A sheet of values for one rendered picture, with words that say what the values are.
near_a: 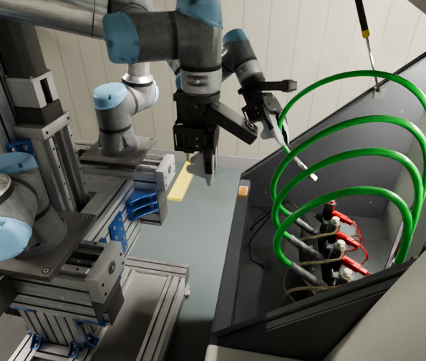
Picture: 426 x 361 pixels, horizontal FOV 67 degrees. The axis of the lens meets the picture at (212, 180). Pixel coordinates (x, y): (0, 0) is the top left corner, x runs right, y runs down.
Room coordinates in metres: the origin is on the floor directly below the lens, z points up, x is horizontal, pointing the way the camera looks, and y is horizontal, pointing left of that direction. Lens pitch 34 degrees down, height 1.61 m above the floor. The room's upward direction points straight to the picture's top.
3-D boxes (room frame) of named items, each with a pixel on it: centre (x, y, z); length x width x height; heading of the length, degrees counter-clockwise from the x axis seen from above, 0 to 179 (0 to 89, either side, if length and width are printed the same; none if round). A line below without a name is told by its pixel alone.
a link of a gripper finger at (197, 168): (0.58, 0.03, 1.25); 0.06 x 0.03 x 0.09; 80
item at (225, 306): (0.70, -0.07, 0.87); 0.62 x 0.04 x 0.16; 170
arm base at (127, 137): (1.09, 0.36, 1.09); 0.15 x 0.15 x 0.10
